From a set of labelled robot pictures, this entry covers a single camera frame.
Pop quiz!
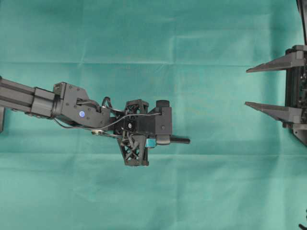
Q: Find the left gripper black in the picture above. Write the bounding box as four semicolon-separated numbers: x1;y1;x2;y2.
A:
114;99;156;166

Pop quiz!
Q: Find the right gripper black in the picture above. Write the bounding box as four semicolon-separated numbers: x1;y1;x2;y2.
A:
245;45;307;124

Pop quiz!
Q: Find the black Velcro strap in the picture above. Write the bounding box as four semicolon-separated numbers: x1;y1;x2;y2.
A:
169;137;191;144

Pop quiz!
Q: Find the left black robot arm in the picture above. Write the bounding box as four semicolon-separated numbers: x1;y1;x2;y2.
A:
0;78;156;166

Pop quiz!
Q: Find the green surgical cloth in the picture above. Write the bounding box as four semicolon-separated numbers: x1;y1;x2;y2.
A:
0;0;307;230

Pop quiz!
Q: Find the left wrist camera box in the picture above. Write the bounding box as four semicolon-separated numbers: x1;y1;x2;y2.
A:
136;100;173;146

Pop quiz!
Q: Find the left camera black cable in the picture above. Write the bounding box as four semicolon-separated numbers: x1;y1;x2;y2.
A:
54;111;164;131

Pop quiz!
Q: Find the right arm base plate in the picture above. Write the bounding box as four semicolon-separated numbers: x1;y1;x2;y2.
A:
291;124;307;146

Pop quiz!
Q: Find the black cable top right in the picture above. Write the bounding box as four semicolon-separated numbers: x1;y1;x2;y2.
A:
296;0;307;46

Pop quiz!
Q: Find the black cable bottom right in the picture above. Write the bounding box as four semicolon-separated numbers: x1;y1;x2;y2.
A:
298;208;307;230

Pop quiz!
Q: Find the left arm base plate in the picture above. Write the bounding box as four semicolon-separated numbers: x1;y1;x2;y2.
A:
0;107;5;133

